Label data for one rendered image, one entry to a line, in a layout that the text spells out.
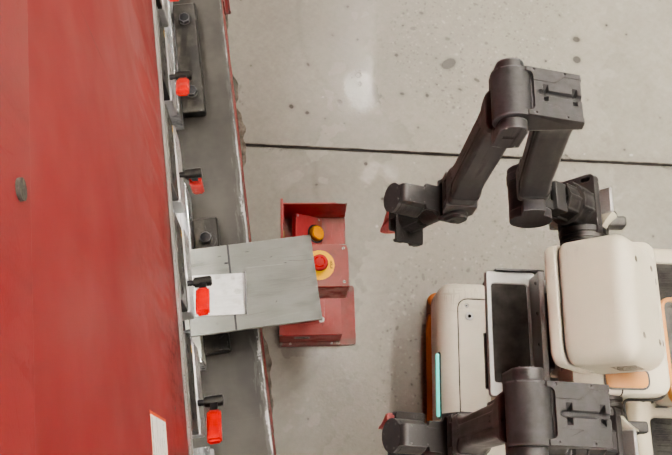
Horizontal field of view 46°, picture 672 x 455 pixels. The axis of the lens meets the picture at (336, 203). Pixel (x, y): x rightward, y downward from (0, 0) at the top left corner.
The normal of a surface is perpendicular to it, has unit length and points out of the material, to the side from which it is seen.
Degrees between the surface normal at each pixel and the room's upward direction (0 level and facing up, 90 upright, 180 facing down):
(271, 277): 0
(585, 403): 13
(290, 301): 0
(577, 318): 42
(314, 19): 0
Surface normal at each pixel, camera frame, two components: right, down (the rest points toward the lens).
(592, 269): -0.63, -0.29
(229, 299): 0.05, -0.35
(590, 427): 0.27, -0.33
